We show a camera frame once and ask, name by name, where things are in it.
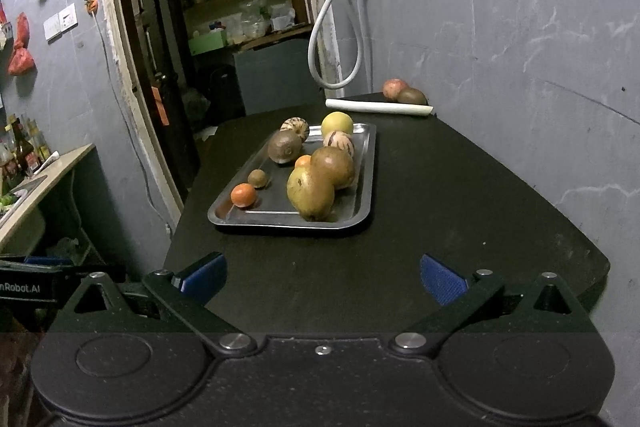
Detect large brown kiwi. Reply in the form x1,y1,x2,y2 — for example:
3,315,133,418
267,130,303,165

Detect metal tray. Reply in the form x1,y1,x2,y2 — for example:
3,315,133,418
207,123,377,236

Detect red apple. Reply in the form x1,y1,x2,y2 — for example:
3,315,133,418
383,79,410,101

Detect wall switch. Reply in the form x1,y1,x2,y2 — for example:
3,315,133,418
43,3,79,42

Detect green box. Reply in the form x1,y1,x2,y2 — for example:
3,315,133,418
189,29,229,56

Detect row of bottles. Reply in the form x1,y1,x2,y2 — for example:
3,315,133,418
0,111,54,180

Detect door frame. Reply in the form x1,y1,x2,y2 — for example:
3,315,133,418
94,0,187,223

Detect red plastic bag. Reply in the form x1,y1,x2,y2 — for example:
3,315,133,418
7,12,37,76

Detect wall cable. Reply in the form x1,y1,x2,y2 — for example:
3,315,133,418
94,11,175,234

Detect kitchen counter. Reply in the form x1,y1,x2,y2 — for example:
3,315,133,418
0,143,97,249

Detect grey cabinet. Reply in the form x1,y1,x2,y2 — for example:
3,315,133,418
233,38,327,118

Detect yellow round fruit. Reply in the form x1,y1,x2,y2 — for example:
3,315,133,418
321,111,354,138

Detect dark brown kiwi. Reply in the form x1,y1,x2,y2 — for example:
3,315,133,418
396,88,428,106

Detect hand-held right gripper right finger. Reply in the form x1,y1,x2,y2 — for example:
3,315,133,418
392,253,591,353

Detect brownish mango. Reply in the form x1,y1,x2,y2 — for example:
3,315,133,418
310,146,356,190

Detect striped pepino melon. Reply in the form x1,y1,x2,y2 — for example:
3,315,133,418
280,117,309,141
322,131,356,159

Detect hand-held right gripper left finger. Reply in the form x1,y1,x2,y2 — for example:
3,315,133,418
57,252,258,355

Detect white vertical pipe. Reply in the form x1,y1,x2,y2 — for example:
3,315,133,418
356,0,374,94

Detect grey hose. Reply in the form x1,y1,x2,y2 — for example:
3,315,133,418
307,0,369,89

